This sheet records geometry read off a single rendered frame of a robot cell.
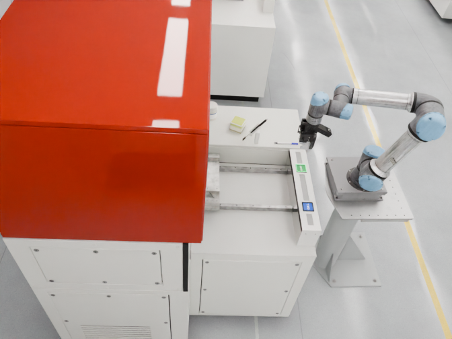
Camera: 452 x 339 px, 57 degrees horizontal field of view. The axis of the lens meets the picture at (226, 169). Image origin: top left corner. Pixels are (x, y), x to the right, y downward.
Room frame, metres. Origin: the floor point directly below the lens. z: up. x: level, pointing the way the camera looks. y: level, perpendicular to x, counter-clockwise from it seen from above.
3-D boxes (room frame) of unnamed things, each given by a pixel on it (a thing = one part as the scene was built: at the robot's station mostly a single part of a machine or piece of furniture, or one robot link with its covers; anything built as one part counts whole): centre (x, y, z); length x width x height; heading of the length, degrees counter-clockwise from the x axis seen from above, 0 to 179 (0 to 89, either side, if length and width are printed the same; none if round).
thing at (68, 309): (1.22, 0.49, 0.41); 0.82 x 0.71 x 0.82; 6
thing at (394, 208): (1.61, -0.80, 0.75); 0.45 x 0.44 x 0.13; 98
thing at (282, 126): (1.86, -0.11, 0.89); 0.62 x 0.35 x 0.14; 96
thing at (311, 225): (1.44, -0.42, 0.89); 0.55 x 0.09 x 0.14; 6
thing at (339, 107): (1.56, -0.49, 1.40); 0.11 x 0.11 x 0.08; 79
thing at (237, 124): (1.82, -0.04, 1.00); 0.07 x 0.07 x 0.07; 71
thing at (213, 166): (1.47, 0.07, 0.87); 0.36 x 0.08 x 0.03; 6
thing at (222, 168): (1.62, -0.10, 0.84); 0.50 x 0.02 x 0.03; 96
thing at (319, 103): (1.56, -0.40, 1.41); 0.09 x 0.08 x 0.11; 79
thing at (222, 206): (1.35, -0.12, 0.84); 0.50 x 0.02 x 0.03; 96
